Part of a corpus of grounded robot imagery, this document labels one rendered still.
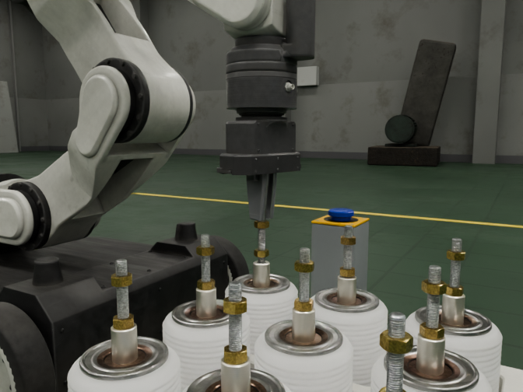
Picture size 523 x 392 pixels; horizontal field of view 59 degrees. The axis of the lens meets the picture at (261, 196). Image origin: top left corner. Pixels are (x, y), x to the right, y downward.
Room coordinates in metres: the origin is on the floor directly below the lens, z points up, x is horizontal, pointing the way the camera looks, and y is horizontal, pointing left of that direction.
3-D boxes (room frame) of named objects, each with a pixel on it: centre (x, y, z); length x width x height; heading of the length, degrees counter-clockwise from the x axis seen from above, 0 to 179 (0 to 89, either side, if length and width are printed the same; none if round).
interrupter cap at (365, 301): (0.53, -0.10, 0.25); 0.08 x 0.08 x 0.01
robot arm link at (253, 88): (0.59, 0.00, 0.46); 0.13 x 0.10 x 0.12; 137
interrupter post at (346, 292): (0.53, -0.10, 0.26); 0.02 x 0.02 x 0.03
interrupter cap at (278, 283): (0.59, 0.00, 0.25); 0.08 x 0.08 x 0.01
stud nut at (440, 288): (0.37, -0.14, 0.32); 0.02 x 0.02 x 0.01; 5
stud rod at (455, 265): (0.47, -0.20, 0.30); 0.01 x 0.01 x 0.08
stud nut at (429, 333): (0.37, -0.14, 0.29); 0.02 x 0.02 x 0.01; 5
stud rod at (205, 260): (0.49, 0.06, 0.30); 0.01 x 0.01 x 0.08
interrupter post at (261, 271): (0.59, 0.00, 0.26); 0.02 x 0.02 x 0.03
